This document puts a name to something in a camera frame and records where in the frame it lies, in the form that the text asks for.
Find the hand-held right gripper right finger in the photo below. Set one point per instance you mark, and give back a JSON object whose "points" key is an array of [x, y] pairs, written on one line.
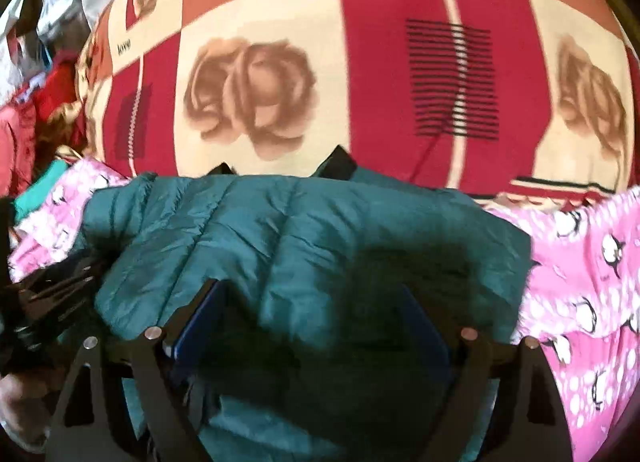
{"points": [[425, 337]]}

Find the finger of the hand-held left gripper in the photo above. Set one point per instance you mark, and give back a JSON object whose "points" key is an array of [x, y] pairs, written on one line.
{"points": [[70, 269], [55, 314]]}

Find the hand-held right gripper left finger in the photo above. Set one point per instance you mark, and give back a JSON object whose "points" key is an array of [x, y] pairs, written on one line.
{"points": [[197, 327]]}

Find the teal puffer jacket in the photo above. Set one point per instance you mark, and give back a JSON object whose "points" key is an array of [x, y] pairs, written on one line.
{"points": [[310, 242]]}

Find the person's left hand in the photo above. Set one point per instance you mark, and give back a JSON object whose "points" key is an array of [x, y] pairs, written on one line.
{"points": [[20, 407]]}

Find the green cloth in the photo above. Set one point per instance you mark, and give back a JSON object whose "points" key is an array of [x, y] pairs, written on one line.
{"points": [[42, 189]]}

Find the red heart-shaped ruffled pillow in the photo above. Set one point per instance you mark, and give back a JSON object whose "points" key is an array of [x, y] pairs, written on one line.
{"points": [[17, 147]]}

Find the brown-haired doll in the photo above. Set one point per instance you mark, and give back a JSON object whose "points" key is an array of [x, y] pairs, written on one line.
{"points": [[67, 125]]}

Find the pink penguin print blanket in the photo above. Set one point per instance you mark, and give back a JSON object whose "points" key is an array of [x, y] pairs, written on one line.
{"points": [[585, 302]]}

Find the red garment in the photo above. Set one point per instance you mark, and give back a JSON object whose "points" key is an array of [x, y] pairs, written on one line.
{"points": [[55, 85]]}

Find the rose print checkered quilt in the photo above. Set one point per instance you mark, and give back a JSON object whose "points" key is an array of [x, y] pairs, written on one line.
{"points": [[350, 42]]}

